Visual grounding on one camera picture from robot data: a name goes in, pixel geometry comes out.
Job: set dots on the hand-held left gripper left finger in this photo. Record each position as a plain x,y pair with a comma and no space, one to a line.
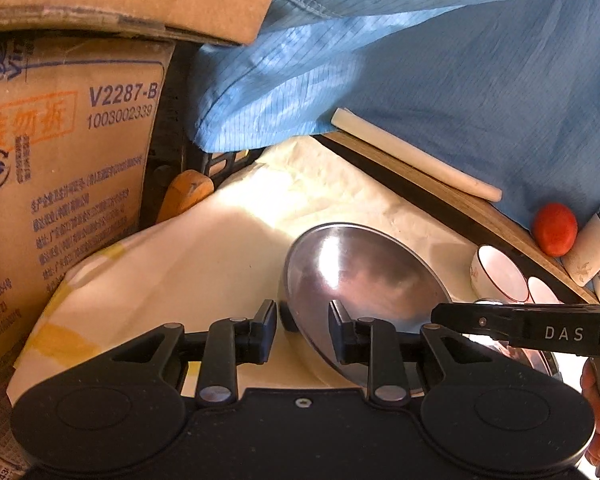
267,330

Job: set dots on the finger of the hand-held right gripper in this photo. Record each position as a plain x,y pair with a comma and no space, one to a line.
470,319

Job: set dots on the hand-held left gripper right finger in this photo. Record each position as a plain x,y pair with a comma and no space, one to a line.
341,332

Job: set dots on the deep steel plate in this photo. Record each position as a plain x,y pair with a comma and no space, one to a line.
527,357

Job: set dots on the white bowl with red rim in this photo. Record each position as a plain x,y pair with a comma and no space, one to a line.
542,291
495,270

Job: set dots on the round steel bowl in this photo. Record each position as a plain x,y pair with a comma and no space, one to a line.
360,270

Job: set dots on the white thermos cup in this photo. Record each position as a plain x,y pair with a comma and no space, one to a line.
592,255

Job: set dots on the red tomato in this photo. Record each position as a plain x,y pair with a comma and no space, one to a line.
555,230

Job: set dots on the wooden shelf board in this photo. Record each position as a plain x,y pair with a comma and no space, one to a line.
480,215

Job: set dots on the orange rounded object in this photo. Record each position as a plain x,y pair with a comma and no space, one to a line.
185,195

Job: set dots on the black plastic crate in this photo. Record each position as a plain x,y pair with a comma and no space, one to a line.
230,162

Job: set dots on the white rolling stick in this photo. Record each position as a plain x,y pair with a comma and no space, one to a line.
410,152

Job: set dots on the cardboard box with blue logo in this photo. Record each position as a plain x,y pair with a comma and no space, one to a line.
70,185

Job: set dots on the light blue striped garment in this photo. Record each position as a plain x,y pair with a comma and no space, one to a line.
405,60

